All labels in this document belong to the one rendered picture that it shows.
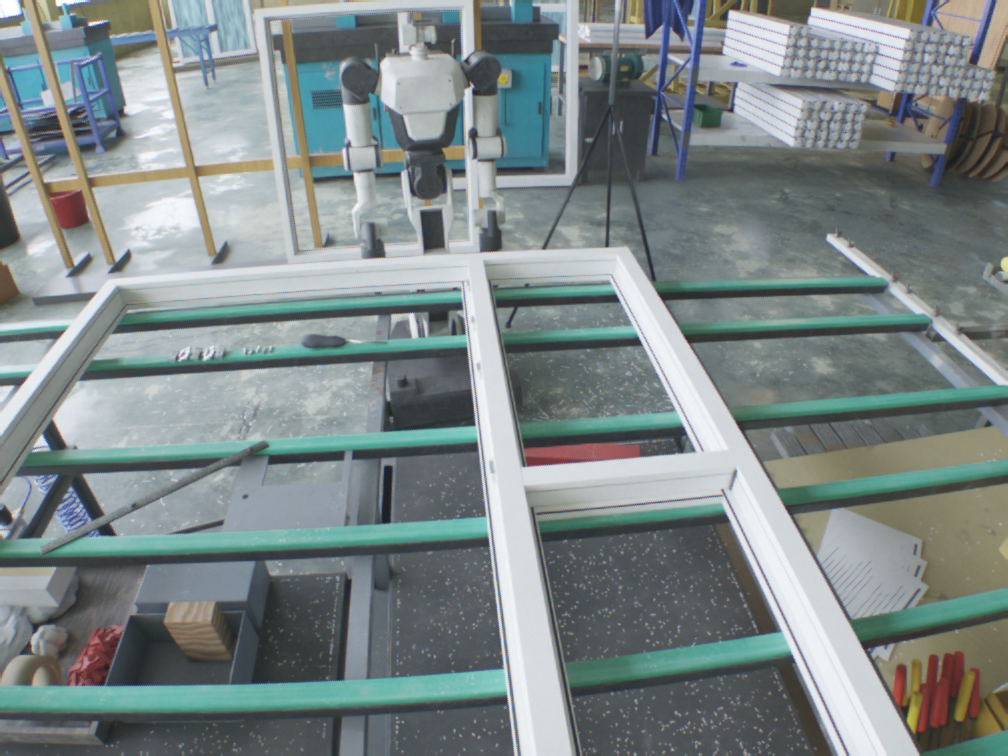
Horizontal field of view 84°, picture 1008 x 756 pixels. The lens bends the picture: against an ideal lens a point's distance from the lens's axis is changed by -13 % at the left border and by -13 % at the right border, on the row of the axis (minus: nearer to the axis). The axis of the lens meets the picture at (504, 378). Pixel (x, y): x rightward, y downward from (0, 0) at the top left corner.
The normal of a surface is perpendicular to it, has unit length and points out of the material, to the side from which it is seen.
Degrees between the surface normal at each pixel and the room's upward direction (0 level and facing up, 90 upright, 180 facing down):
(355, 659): 0
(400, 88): 90
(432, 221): 80
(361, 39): 90
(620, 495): 90
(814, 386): 0
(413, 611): 0
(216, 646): 90
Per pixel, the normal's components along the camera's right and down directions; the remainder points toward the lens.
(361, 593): 0.00, -0.81
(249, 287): 0.11, 0.59
